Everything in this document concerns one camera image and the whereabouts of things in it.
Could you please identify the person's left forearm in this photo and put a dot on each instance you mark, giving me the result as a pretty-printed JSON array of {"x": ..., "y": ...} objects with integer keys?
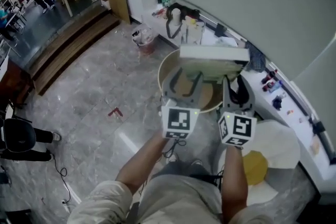
[{"x": 141, "y": 165}]

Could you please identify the person's right white shoe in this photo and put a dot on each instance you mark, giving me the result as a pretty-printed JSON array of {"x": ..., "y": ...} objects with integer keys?
[{"x": 197, "y": 162}]

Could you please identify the small bin with white liner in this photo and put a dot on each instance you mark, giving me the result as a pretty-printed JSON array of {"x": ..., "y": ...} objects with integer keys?
[{"x": 144, "y": 39}]

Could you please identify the person's left white shoe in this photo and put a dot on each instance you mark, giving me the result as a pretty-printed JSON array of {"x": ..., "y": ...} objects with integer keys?
[{"x": 172, "y": 158}]

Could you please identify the round yellow cushion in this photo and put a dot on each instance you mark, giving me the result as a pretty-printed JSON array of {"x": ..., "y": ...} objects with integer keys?
[{"x": 256, "y": 168}]

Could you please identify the clear cup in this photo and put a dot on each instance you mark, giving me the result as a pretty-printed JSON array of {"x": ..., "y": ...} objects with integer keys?
[{"x": 283, "y": 95}]

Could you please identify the round wooden side table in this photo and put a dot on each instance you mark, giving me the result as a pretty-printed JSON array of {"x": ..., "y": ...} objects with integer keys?
[{"x": 207, "y": 97}]

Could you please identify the white box with yellow ball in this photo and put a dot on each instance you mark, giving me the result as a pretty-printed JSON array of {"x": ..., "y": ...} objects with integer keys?
[{"x": 193, "y": 30}]

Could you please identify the person's beige shirt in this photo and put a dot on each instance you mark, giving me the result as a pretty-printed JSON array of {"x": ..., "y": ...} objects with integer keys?
[{"x": 178, "y": 204}]

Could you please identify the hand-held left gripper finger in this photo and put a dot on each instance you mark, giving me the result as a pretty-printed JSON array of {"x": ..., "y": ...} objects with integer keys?
[
  {"x": 198, "y": 94},
  {"x": 169, "y": 86}
]

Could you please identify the purple-capped clear bottle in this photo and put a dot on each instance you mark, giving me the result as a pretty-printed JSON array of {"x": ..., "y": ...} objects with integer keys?
[{"x": 277, "y": 86}]

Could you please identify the white plastic bag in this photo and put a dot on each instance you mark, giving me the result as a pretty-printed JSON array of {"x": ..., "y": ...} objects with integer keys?
[{"x": 227, "y": 41}]

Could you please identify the small red-capped jar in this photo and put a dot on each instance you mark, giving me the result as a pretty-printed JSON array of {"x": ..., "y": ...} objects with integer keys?
[{"x": 290, "y": 112}]

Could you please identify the green spiral-bound book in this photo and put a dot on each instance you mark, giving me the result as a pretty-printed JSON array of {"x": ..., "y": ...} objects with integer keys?
[{"x": 210, "y": 53}]

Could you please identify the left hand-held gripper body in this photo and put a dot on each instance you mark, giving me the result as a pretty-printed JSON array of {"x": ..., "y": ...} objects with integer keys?
[{"x": 179, "y": 120}]

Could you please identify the person's right forearm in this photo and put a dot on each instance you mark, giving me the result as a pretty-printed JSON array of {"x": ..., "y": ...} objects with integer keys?
[{"x": 235, "y": 178}]

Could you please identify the black office chair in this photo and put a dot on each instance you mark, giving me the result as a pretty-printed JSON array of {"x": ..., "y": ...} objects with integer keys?
[{"x": 15, "y": 135}]

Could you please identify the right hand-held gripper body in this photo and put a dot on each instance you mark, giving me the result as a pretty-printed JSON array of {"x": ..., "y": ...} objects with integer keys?
[{"x": 241, "y": 126}]

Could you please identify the person's white shoe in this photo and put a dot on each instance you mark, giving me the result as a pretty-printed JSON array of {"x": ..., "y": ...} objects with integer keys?
[
  {"x": 172, "y": 158},
  {"x": 197, "y": 162}
]

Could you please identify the small black box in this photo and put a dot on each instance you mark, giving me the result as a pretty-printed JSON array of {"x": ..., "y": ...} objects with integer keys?
[{"x": 220, "y": 30}]

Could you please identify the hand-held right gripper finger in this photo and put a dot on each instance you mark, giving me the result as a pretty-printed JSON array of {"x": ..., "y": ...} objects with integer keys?
[
  {"x": 248, "y": 103},
  {"x": 228, "y": 99}
]

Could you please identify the black crumpled cloth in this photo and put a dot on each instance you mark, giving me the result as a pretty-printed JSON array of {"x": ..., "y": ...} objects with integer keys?
[{"x": 277, "y": 102}]

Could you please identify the white bottle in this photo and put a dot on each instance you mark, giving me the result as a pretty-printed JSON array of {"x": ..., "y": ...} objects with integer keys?
[{"x": 176, "y": 15}]

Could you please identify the plaid cloth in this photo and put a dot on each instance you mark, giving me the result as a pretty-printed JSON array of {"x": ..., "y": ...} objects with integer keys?
[{"x": 256, "y": 59}]

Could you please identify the dark red drink bottle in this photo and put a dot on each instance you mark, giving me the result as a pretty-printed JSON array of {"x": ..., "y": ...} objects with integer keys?
[
  {"x": 269, "y": 86},
  {"x": 270, "y": 76}
]

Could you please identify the flat beige box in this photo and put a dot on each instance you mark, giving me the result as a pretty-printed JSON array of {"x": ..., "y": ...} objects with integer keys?
[{"x": 315, "y": 145}]

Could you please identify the white windowsill ledge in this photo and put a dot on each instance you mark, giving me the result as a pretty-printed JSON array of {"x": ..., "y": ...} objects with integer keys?
[{"x": 296, "y": 128}]

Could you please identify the clear glass bottle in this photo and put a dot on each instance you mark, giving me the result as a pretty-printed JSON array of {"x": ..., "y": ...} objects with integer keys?
[{"x": 302, "y": 120}]

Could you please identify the white lounge chair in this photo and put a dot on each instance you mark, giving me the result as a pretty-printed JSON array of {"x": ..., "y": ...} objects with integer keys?
[{"x": 278, "y": 144}]

